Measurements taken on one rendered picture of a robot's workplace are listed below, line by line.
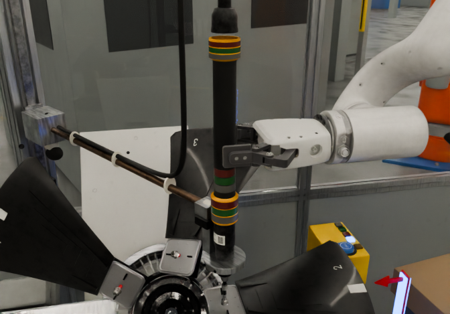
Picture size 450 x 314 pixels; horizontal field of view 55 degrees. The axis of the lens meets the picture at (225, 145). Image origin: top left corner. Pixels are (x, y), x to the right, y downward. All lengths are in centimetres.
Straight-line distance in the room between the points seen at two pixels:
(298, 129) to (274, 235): 102
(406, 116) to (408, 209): 113
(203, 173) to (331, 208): 91
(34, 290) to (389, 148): 70
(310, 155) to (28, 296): 61
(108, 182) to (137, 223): 12
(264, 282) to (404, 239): 114
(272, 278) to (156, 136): 45
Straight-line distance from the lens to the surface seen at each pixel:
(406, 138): 72
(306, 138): 63
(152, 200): 103
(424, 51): 72
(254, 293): 82
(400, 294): 94
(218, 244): 71
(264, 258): 168
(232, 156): 60
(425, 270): 128
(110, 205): 104
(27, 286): 96
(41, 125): 112
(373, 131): 69
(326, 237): 120
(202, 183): 82
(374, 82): 79
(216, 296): 82
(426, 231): 195
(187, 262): 78
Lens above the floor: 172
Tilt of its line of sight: 22 degrees down
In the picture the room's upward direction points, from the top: straight up
